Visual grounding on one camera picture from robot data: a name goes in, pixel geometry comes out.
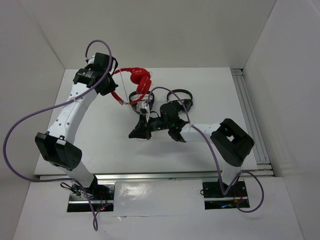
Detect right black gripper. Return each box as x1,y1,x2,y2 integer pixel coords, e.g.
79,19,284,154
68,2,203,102
129,114,171,140

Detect red headphones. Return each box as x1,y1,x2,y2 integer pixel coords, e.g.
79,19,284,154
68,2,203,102
111,67,152,105

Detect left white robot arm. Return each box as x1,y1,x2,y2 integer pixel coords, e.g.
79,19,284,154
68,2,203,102
35,52,118,200

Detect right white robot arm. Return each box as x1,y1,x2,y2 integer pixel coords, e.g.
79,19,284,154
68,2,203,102
128,103,255,196

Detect black headphones left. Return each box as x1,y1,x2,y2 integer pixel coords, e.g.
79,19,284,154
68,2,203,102
129,91,155,115

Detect black headphones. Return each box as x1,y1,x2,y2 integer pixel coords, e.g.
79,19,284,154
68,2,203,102
166,89,194,113
129,91,155,115

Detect black headphones right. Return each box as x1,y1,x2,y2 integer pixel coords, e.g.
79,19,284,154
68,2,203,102
166,89,194,113

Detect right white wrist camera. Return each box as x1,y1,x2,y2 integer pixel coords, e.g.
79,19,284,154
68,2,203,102
137,101,150,122

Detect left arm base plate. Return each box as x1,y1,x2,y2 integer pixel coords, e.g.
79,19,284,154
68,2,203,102
66,183,115,213

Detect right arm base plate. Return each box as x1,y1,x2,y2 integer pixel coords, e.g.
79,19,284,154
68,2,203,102
200,181,250,210

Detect front aluminium rail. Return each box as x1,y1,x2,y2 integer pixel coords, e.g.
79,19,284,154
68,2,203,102
40,168,275,181

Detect aluminium rail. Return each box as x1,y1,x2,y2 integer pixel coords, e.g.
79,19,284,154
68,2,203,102
40,168,275,181
230,68,275,177

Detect right side aluminium rail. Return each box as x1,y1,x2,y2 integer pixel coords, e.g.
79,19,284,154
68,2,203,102
230,68,275,177

